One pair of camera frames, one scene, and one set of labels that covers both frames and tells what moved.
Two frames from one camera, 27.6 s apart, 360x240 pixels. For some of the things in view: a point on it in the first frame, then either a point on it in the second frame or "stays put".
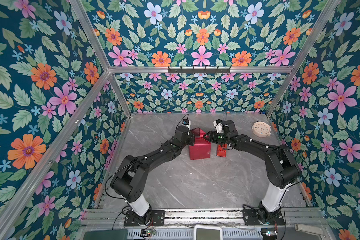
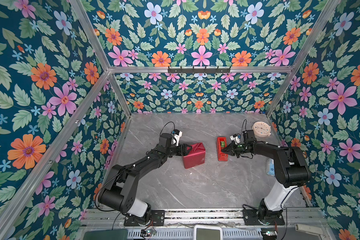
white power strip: x=309 y=228 stays put
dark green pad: x=116 y=234 stays put
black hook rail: x=199 y=71 stays put
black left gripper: x=192 y=137 to x=184 y=152
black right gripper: x=212 y=136 to x=231 y=151
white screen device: x=208 y=232 stays put
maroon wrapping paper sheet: x=202 y=148 to x=195 y=157
